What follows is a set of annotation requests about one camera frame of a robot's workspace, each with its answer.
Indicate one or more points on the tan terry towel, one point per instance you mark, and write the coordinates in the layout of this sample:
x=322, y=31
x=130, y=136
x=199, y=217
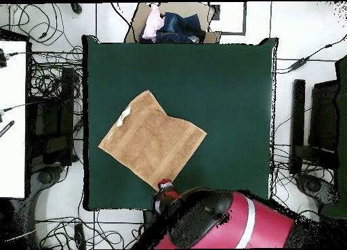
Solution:
x=151, y=141

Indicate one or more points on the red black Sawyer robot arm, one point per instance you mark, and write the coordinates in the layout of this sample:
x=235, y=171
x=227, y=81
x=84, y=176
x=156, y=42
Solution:
x=230, y=223

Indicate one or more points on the black flat panel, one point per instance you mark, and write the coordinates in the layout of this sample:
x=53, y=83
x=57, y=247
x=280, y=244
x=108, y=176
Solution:
x=324, y=117

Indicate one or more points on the black power strip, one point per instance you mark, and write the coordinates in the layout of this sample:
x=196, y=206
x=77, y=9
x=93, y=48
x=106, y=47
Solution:
x=80, y=235

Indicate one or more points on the dark green table cloth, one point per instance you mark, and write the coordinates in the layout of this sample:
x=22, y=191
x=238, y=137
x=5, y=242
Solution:
x=217, y=98

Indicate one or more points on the grey chair base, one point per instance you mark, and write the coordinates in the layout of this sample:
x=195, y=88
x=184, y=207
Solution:
x=45, y=177

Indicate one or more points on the black equipment stand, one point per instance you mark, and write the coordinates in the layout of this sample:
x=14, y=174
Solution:
x=51, y=120

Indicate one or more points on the black chair base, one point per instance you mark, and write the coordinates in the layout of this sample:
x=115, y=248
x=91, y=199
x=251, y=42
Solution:
x=311, y=186

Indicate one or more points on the black upright bar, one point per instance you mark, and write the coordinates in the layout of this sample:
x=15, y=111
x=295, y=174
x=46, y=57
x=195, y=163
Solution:
x=297, y=120

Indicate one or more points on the white desk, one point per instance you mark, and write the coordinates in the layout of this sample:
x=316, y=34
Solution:
x=12, y=152

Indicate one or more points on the blue jeans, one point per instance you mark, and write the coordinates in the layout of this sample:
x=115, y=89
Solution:
x=179, y=27

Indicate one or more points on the pink garment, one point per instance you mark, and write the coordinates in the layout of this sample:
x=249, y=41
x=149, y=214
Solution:
x=153, y=22

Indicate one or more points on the black label strip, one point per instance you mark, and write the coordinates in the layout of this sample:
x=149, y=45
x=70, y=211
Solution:
x=6, y=128

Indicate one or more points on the brown cardboard box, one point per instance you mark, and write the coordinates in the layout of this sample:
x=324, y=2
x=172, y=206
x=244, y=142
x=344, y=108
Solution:
x=179, y=8

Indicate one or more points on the dark green draped cloth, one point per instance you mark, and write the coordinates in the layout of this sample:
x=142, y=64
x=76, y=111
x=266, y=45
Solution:
x=343, y=103

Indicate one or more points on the small black device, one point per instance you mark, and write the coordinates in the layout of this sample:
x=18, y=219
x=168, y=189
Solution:
x=76, y=8

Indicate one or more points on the black gadget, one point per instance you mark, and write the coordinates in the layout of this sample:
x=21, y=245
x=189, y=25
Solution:
x=2, y=60

